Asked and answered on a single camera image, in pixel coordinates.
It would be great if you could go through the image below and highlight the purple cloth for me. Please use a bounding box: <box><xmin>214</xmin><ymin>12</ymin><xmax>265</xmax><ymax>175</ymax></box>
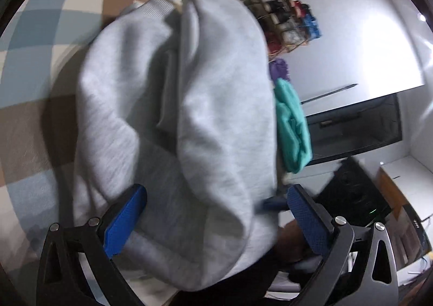
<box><xmin>269</xmin><ymin>58</ymin><xmax>291</xmax><ymax>82</ymax></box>

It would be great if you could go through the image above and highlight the teal garment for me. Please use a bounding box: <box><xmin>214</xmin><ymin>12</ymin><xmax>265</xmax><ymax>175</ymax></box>
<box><xmin>273</xmin><ymin>77</ymin><xmax>312</xmax><ymax>174</ymax></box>

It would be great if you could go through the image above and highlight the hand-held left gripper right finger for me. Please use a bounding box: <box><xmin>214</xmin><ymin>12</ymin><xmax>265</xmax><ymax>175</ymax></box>
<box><xmin>287</xmin><ymin>184</ymin><xmax>400</xmax><ymax>306</ymax></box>

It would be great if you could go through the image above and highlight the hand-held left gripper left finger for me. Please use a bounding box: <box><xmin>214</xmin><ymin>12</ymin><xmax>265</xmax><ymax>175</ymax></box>
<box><xmin>37</xmin><ymin>183</ymin><xmax>148</xmax><ymax>306</ymax></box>

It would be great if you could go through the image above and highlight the checked beige blue blanket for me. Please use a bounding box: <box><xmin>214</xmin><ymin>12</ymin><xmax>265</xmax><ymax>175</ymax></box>
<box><xmin>0</xmin><ymin>0</ymin><xmax>204</xmax><ymax>306</ymax></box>

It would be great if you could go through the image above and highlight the shoe rack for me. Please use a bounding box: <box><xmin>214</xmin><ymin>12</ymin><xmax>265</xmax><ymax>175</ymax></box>
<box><xmin>244</xmin><ymin>0</ymin><xmax>322</xmax><ymax>59</ymax></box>

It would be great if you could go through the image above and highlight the light grey hoodie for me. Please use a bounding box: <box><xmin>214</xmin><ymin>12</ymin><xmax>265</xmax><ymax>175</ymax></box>
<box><xmin>73</xmin><ymin>0</ymin><xmax>280</xmax><ymax>292</ymax></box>

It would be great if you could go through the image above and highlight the black speaker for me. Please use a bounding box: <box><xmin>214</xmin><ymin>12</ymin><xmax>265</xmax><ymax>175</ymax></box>
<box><xmin>318</xmin><ymin>157</ymin><xmax>393</xmax><ymax>225</ymax></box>

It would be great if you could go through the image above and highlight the black television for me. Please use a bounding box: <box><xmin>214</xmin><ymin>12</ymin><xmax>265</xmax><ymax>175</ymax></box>
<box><xmin>298</xmin><ymin>93</ymin><xmax>403</xmax><ymax>166</ymax></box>

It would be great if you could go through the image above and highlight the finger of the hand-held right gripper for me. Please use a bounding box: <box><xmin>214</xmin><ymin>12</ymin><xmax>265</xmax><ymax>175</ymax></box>
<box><xmin>262</xmin><ymin>196</ymin><xmax>288</xmax><ymax>213</ymax></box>

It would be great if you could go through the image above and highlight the brown wooden board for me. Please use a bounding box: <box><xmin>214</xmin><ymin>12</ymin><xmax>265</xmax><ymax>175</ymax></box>
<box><xmin>375</xmin><ymin>165</ymin><xmax>416</xmax><ymax>212</ymax></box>

